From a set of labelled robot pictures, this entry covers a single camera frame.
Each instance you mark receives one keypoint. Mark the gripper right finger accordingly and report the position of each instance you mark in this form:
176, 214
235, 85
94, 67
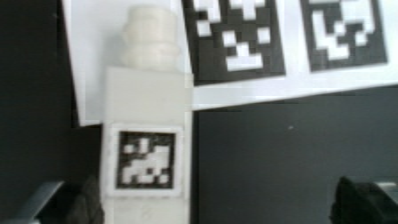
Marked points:
363, 204

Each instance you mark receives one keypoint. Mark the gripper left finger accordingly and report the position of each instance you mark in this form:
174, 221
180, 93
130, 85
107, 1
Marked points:
27, 215

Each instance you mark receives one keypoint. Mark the white table leg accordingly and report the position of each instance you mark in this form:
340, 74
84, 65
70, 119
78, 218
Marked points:
148, 126

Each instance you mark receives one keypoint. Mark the white marker plate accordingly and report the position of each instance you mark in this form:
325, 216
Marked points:
267, 49

